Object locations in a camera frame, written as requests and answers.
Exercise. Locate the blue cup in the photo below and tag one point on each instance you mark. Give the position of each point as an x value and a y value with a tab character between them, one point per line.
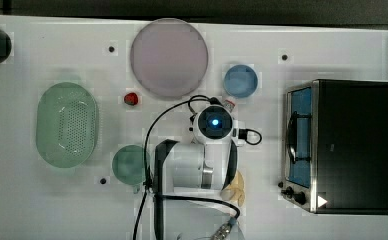
240	81

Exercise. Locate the round purple plate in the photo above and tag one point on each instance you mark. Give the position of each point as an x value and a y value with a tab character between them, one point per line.
169	58

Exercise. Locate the green colander basket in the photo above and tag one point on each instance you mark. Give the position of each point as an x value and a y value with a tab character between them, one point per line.
67	125

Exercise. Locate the red plush ketchup bottle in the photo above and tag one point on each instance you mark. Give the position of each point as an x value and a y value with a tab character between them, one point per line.
229	104

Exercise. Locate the toy peeled banana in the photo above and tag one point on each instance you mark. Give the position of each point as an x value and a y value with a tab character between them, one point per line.
235	191

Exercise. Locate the silver black toaster oven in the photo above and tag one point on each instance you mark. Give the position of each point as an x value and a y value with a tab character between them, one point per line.
335	153

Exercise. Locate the toy strawberry near plate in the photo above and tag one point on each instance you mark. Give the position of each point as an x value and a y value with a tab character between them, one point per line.
131	99

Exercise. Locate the green mug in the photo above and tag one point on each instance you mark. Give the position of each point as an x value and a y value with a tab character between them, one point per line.
128	166

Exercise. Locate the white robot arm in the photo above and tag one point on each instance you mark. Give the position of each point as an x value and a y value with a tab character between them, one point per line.
209	162

